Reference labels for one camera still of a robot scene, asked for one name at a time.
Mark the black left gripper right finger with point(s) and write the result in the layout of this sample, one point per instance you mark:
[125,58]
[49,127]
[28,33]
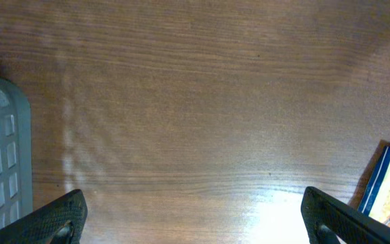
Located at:
[328,220]

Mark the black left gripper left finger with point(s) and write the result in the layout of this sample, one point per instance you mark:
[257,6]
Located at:
[61,221]

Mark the yellow snack bag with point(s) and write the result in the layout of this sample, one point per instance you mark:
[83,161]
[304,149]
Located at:
[389,189]

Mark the grey plastic mesh basket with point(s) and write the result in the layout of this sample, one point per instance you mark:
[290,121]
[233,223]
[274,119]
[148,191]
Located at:
[16,190]

